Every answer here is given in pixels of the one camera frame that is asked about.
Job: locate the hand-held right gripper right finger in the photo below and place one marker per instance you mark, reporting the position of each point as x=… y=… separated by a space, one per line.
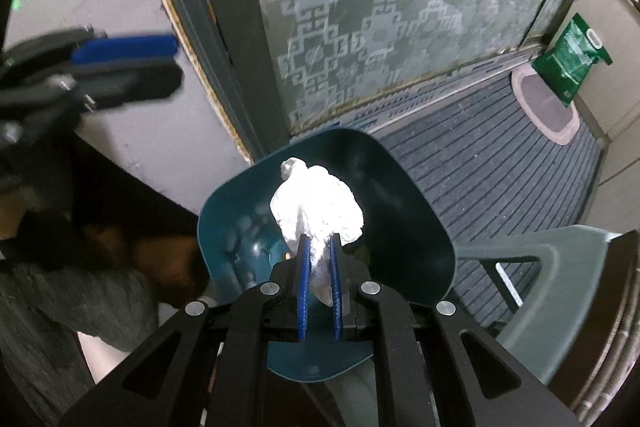
x=336 y=287

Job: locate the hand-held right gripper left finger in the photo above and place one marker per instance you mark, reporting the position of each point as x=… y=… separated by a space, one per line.
x=304 y=287

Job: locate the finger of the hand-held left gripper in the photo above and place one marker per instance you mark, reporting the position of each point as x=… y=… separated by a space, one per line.
x=135 y=82
x=125 y=47

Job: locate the white tissue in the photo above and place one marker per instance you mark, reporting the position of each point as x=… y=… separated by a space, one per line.
x=315 y=202

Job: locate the teal plastic bin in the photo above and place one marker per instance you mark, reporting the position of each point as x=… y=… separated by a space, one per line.
x=400 y=217

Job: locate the person's left forearm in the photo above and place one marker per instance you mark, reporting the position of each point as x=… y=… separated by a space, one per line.
x=60 y=332

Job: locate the grey striped floor mat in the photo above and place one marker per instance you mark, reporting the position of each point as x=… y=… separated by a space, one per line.
x=475 y=167

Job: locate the grey plastic stool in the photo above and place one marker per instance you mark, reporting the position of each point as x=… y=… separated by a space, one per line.
x=550 y=287

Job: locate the patterned frosted glass door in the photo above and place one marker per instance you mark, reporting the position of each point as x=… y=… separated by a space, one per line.
x=375 y=7

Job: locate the pink floor mat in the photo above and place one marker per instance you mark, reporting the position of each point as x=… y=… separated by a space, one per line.
x=545 y=107

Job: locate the green rice bag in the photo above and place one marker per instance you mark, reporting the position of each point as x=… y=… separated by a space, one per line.
x=570 y=57

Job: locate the white kitchen cabinet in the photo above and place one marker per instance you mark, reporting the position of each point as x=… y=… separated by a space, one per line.
x=617 y=57

